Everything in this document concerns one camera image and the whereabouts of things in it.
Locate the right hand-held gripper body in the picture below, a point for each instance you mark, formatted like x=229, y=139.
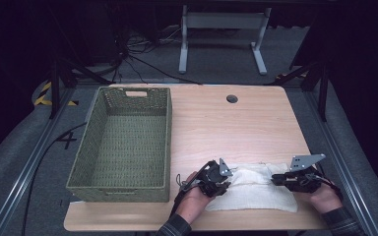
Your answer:
x=303, y=182

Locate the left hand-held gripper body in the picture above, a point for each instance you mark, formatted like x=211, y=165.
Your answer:
x=211, y=178

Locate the white cloth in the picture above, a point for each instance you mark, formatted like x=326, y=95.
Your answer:
x=252, y=193

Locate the green woven basket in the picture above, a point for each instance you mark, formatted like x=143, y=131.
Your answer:
x=121, y=141

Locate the person's right hand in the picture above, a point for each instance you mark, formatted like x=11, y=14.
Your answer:
x=323, y=200

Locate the person's left hand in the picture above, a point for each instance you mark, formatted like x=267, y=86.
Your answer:
x=192, y=203

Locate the black metal stand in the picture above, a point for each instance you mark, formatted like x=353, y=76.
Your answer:
x=318, y=78
x=60, y=75

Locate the aluminium floor rail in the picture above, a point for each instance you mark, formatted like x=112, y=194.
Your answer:
x=29, y=167
x=341, y=157

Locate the grey metal desk frame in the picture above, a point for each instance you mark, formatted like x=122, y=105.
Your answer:
x=223, y=21

